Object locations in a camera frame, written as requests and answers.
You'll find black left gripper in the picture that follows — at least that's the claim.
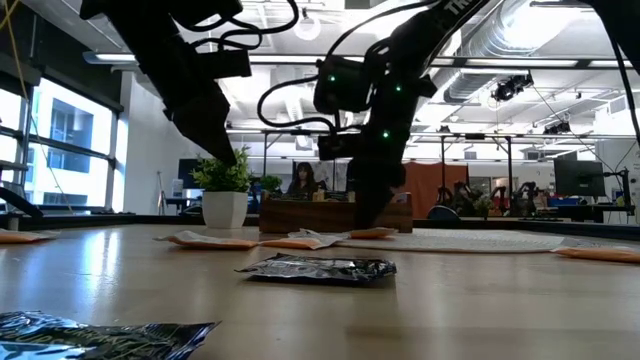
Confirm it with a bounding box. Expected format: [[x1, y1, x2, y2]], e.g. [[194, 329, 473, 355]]
[[149, 49, 239, 166]]

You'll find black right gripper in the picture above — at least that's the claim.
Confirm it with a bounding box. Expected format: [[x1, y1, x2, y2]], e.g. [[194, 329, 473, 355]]
[[317, 114, 411, 230]]

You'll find orange tea packet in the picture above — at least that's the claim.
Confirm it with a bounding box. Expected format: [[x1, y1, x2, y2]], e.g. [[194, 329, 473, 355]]
[[551, 246, 640, 265], [348, 226, 400, 240], [153, 230, 260, 251], [259, 228, 352, 251], [0, 228, 62, 246]]

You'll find dark wooden box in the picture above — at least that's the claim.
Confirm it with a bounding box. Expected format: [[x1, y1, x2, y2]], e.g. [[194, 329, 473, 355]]
[[258, 191, 414, 235]]

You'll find silver foil packet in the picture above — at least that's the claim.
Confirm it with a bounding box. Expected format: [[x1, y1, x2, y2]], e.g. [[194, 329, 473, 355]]
[[234, 252, 399, 287]]

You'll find dark blue foil tea packet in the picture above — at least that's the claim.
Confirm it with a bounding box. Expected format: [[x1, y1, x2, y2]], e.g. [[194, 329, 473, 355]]
[[0, 310, 222, 360]]

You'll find small black monitor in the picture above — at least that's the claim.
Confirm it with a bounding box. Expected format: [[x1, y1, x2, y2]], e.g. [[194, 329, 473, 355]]
[[177, 158, 201, 191]]

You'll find orange partition panel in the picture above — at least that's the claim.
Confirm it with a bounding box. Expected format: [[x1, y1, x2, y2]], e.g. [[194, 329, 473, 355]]
[[402, 162, 470, 220]]

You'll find dark office chair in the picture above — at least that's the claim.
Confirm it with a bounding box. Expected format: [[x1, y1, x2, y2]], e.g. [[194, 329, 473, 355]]
[[427, 204, 461, 221]]

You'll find person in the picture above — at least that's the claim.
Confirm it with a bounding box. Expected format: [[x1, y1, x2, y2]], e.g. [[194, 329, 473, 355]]
[[285, 161, 322, 199]]

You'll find green plant in white pot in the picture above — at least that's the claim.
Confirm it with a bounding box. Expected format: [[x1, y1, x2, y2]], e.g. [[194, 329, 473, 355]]
[[190, 146, 251, 230]]

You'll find leafy green background plant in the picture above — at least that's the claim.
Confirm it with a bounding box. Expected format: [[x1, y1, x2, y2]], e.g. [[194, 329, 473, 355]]
[[258, 174, 285, 195]]

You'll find round white woven mat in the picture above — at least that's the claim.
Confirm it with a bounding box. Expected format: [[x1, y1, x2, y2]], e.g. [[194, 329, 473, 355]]
[[337, 227, 566, 255]]

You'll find small green background plant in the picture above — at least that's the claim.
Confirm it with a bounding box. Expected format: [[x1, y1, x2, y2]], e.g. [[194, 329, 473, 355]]
[[474, 196, 495, 220]]

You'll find black diagonal strut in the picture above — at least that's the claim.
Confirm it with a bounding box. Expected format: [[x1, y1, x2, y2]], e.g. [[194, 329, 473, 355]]
[[0, 185, 44, 219]]

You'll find overhead light bar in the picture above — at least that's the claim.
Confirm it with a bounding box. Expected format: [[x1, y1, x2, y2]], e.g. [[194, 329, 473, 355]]
[[82, 49, 640, 70]]

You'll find large black computer monitor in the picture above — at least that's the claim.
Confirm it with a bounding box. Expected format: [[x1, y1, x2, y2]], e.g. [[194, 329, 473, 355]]
[[553, 158, 607, 198]]

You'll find black background desk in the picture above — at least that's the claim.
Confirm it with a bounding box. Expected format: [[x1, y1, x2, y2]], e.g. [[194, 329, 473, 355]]
[[537, 202, 637, 224]]

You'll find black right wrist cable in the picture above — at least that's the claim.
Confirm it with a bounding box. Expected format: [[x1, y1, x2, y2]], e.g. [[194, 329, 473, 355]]
[[256, 73, 344, 137]]

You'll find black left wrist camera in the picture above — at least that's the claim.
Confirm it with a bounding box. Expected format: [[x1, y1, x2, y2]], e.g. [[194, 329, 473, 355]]
[[197, 48, 253, 80]]

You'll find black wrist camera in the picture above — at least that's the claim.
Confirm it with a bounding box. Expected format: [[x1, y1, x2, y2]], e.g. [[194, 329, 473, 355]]
[[197, 48, 253, 80], [313, 55, 375, 115]]

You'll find black background station frame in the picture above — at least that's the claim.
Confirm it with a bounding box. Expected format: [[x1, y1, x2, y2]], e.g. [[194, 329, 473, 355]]
[[224, 128, 640, 206]]

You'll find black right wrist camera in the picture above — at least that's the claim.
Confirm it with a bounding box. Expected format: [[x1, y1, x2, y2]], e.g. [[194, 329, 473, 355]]
[[313, 55, 375, 115]]

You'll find white ring lamp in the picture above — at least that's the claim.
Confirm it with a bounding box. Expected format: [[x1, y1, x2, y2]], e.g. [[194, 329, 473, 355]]
[[293, 8, 322, 42]]

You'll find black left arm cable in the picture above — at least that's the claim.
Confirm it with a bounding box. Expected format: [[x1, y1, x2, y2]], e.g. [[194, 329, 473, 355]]
[[182, 0, 301, 52]]

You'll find black table edge rail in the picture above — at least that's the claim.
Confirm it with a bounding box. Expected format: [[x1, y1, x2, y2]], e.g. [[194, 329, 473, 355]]
[[0, 213, 640, 242]]

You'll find black overhead camera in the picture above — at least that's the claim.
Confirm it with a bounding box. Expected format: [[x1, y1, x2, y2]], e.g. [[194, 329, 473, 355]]
[[490, 72, 535, 104]]

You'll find small black hanging camera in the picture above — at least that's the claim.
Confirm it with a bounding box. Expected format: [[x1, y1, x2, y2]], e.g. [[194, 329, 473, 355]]
[[542, 119, 572, 135]]

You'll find long black right arm cable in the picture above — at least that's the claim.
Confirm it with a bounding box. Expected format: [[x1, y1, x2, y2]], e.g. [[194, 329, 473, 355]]
[[607, 29, 640, 147]]

